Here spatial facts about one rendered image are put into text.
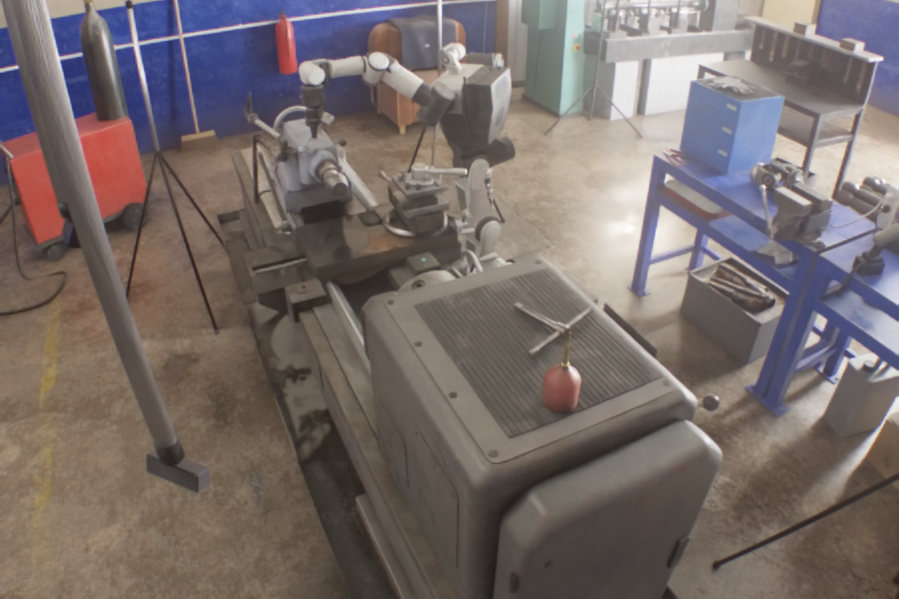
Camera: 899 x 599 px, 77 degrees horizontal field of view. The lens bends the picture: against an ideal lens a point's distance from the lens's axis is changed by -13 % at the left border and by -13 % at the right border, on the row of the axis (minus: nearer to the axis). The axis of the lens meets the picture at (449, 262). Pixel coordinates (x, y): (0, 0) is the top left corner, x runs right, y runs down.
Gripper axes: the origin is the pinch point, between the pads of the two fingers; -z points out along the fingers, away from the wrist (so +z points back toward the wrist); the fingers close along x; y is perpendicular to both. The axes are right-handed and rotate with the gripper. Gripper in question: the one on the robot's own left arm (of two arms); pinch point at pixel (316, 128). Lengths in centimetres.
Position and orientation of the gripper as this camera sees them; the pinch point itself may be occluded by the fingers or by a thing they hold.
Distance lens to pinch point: 261.5
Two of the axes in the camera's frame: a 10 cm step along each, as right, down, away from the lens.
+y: 9.9, 0.5, -0.8
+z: 0.0, -8.4, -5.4
